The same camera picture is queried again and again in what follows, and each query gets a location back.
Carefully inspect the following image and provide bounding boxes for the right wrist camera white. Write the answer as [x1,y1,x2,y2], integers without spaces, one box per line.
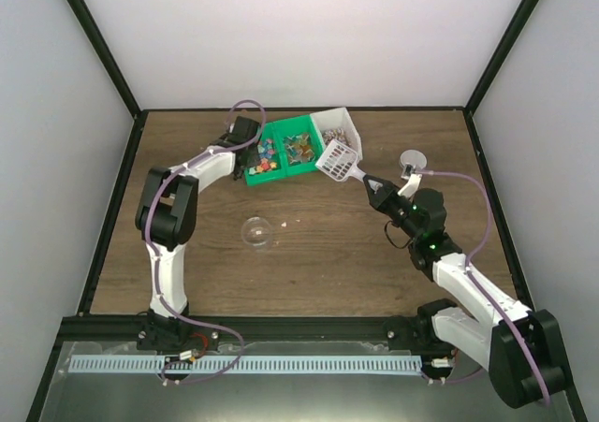
[398,164,422,198]

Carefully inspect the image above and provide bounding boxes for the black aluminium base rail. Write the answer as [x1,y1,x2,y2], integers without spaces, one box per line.
[55,314,562,351]

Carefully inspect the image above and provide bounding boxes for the white bin striped candies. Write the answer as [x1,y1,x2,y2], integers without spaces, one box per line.
[310,107,363,160]

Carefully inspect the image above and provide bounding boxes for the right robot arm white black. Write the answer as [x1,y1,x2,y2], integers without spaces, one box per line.
[361,174,572,408]

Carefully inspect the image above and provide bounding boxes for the lilac slotted plastic scoop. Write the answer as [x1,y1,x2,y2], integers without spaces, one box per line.
[315,139,366,182]

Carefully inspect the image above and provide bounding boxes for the clear plastic round container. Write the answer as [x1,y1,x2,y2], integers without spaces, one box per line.
[241,216,274,252]

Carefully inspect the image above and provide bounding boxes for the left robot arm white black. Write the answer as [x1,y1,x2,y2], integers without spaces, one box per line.
[135,116,266,351]

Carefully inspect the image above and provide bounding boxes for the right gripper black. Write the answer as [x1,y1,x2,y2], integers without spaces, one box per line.
[364,176,422,242]

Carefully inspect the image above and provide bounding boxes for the green bin candies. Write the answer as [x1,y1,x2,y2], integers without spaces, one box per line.
[244,123,286,186]
[273,115,324,177]

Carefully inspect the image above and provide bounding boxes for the light blue slotted cable duct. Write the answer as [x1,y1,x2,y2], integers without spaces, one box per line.
[67,355,422,376]

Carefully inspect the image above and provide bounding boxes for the round grey metal lid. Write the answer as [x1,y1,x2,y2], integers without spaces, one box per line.
[399,149,428,170]

